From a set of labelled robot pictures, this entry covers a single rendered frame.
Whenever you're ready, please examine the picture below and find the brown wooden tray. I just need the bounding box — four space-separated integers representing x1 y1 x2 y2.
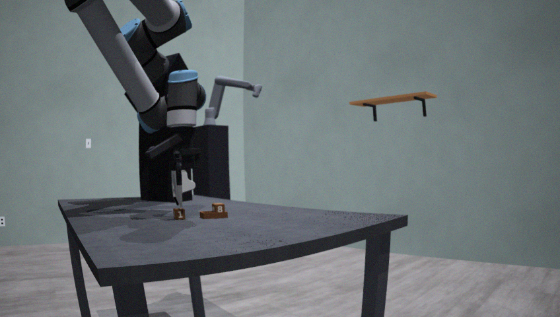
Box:
199 211 228 219

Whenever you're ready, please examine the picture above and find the orange number cube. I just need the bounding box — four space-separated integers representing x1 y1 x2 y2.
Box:
173 208 186 220
212 203 225 213

